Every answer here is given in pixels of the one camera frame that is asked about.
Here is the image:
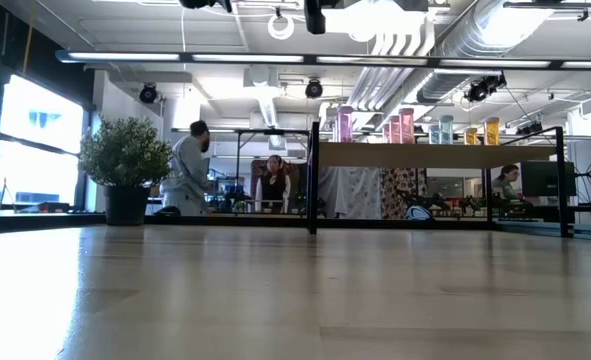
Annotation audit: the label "wooden shelf with black legs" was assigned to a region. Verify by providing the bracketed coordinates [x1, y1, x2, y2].
[306, 121, 570, 239]

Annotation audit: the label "person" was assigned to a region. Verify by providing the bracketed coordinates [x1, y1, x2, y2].
[492, 163, 524, 201]
[159, 119, 212, 217]
[253, 154, 294, 215]

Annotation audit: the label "white hanging cloth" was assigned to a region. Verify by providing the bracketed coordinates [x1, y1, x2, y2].
[317, 167, 382, 220]

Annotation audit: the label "patterned hanging cloth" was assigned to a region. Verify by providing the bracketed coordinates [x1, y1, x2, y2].
[378, 167, 429, 220]

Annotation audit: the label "white ceiling pipes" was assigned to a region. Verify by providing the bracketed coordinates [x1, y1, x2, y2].
[347, 19, 436, 114]

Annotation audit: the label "blue and white helmet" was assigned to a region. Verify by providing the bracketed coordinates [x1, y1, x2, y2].
[404, 204, 432, 222]

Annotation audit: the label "green plant in black pot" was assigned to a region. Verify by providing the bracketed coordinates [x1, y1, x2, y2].
[78, 115, 174, 227]

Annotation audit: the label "black bar with light strips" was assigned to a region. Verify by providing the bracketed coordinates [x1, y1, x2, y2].
[54, 48, 591, 71]

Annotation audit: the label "black computer monitor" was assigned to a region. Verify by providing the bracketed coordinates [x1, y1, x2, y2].
[519, 159, 578, 199]

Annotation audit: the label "black desk frame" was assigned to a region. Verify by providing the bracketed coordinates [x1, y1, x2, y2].
[234, 127, 312, 174]

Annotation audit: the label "white ventilation duct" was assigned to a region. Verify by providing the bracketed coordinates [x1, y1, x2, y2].
[242, 64, 281, 129]

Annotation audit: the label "white ring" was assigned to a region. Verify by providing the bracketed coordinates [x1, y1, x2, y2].
[266, 12, 296, 41]

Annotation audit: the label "grey spiral ventilation duct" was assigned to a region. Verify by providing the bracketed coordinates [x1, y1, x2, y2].
[414, 0, 556, 104]

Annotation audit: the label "yellow hanging cable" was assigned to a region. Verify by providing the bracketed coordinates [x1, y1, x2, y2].
[22, 0, 36, 76]

